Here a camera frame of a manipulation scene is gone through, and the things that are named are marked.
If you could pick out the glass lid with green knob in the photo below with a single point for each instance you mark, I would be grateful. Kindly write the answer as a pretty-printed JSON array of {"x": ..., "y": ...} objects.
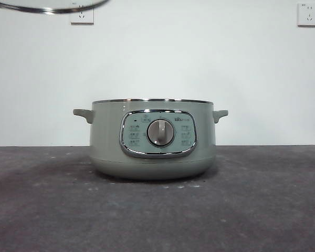
[{"x": 55, "y": 6}]

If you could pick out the pale green electric pot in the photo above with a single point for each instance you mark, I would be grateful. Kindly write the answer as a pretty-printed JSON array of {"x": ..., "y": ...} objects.
[{"x": 107, "y": 157}]

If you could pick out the white wall socket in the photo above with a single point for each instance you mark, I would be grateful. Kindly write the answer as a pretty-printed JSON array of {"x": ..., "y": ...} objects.
[
  {"x": 82, "y": 19},
  {"x": 308, "y": 14}
]

